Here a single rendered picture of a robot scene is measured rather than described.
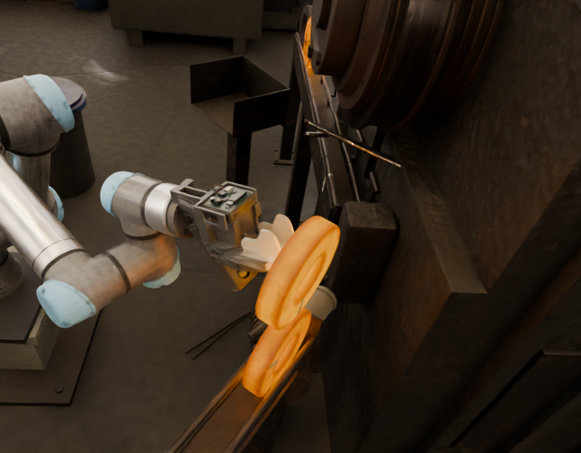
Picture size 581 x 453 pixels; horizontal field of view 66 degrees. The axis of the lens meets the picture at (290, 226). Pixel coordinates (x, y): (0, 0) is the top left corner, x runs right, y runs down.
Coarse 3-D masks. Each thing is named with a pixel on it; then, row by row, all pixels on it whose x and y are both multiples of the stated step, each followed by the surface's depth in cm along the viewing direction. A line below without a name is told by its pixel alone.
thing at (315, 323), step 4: (312, 316) 77; (316, 316) 77; (312, 320) 77; (316, 320) 77; (320, 320) 76; (312, 324) 78; (316, 324) 77; (320, 324) 77; (308, 328) 79; (312, 328) 78; (316, 328) 78; (320, 328) 77; (308, 332) 79; (312, 332) 79; (316, 332) 78; (308, 336) 80; (316, 336) 79; (304, 340) 81; (316, 340) 79; (304, 344) 81; (300, 348) 82; (308, 356) 82
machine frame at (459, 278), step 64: (512, 0) 63; (576, 0) 51; (512, 64) 62; (576, 64) 50; (448, 128) 80; (512, 128) 61; (576, 128) 50; (384, 192) 96; (448, 192) 79; (512, 192) 60; (576, 192) 52; (448, 256) 70; (512, 256) 60; (576, 256) 59; (384, 320) 91; (448, 320) 69; (512, 320) 70; (576, 320) 71; (384, 384) 89; (448, 384) 84; (512, 384) 84; (576, 384) 84; (384, 448) 105; (448, 448) 107; (512, 448) 101; (576, 448) 111
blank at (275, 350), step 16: (304, 320) 72; (272, 336) 66; (288, 336) 67; (304, 336) 78; (256, 352) 66; (272, 352) 65; (288, 352) 75; (256, 368) 66; (272, 368) 67; (256, 384) 66; (272, 384) 73
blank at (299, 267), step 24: (288, 240) 52; (312, 240) 52; (336, 240) 61; (288, 264) 51; (312, 264) 55; (264, 288) 52; (288, 288) 51; (312, 288) 62; (264, 312) 54; (288, 312) 57
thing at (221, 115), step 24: (192, 72) 143; (216, 72) 149; (240, 72) 155; (264, 72) 145; (192, 96) 149; (216, 96) 155; (240, 96) 157; (264, 96) 133; (288, 96) 139; (216, 120) 142; (240, 120) 133; (264, 120) 139; (240, 144) 150; (240, 168) 158
